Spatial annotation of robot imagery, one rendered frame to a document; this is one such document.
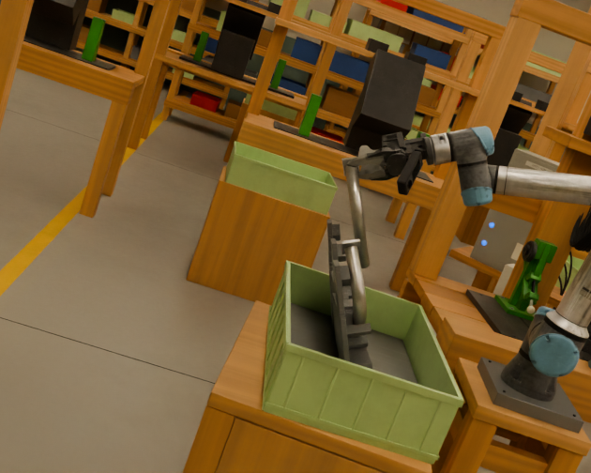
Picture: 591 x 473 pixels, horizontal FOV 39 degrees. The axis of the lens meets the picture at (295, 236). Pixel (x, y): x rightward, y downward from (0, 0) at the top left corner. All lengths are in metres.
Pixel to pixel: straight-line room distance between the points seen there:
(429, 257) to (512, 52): 0.78
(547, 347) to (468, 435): 0.32
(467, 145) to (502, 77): 0.93
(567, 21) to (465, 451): 1.53
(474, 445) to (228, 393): 0.72
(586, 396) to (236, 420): 1.26
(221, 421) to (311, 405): 0.20
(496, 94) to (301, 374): 1.51
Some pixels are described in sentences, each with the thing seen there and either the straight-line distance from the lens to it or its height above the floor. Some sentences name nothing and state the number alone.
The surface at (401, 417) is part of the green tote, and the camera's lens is 1.90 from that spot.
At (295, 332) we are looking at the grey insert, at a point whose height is 0.85.
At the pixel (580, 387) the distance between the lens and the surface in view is 2.74.
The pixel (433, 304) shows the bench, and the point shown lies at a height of 0.88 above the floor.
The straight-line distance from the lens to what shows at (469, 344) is 2.57.
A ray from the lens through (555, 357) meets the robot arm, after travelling 2.18.
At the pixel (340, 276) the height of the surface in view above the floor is 1.12.
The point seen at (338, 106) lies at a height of 0.79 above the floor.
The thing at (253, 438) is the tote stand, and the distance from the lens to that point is 1.91.
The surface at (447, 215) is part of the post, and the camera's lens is 3.06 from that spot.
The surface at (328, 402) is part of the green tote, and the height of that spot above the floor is 0.86.
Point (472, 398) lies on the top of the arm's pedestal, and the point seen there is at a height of 0.84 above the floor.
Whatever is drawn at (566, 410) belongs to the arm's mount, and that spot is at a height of 0.88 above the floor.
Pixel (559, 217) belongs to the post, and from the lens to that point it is 3.19.
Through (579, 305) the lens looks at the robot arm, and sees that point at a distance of 2.17.
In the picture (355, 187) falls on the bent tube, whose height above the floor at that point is 1.27.
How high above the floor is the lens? 1.61
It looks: 14 degrees down
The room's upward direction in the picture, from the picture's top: 20 degrees clockwise
